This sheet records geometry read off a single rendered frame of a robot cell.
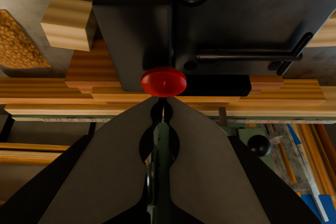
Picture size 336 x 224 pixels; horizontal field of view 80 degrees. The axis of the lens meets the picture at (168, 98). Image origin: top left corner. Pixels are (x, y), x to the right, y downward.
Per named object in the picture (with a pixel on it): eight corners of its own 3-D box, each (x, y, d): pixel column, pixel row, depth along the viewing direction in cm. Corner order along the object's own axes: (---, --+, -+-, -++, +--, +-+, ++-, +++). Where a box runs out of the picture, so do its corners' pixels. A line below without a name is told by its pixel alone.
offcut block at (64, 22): (93, 1, 21) (85, 29, 19) (97, 25, 24) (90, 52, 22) (53, -6, 21) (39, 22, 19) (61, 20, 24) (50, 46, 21)
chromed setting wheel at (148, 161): (153, 128, 37) (150, 205, 31) (157, 148, 48) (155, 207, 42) (137, 128, 37) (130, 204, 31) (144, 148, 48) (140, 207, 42)
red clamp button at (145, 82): (188, 62, 12) (188, 76, 12) (184, 89, 15) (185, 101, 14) (138, 62, 12) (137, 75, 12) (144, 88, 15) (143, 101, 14)
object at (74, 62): (269, 39, 26) (284, 82, 22) (265, 46, 27) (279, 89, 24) (77, 38, 26) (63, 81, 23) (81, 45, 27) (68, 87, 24)
